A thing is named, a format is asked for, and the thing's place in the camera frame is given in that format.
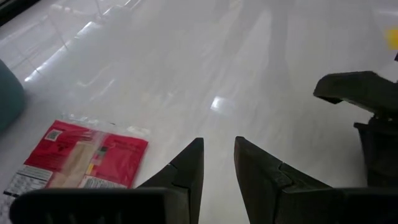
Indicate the teal plastic basket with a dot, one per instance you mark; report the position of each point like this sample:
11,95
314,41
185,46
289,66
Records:
9,96

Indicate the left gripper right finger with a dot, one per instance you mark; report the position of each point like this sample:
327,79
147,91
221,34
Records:
258,174

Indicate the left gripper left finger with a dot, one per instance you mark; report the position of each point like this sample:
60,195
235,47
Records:
186,168

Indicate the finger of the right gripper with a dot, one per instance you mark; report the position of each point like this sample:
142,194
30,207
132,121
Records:
357,88

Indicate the red popcorn bag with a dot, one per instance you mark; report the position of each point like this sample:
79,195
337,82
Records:
118,155

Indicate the black aluminium table frame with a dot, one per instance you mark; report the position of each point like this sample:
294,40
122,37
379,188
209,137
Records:
12,7

